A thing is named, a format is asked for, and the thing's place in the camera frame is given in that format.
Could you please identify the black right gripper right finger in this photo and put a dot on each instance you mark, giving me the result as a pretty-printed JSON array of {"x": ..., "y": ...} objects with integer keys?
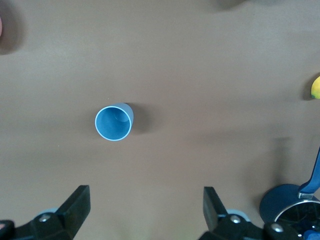
[{"x": 215, "y": 215}]

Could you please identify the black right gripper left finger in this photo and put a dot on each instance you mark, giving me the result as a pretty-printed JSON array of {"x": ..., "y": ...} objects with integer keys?
[{"x": 72, "y": 212}]

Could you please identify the blue plastic cup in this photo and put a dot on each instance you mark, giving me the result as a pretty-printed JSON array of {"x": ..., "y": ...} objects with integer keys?
[{"x": 112, "y": 126}]

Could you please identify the dark blue saucepan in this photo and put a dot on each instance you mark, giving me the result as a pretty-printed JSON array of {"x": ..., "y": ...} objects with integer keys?
[{"x": 276, "y": 200}]

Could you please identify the glass lid with blue knob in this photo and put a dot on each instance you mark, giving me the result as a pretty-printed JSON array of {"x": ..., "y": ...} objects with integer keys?
[{"x": 298, "y": 213}]

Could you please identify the yellow lemon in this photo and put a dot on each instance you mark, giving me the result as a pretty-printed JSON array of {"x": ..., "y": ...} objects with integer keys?
[{"x": 316, "y": 87}]

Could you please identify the pink bowl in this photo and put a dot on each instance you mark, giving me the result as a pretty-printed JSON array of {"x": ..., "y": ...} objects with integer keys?
[{"x": 0, "y": 26}]

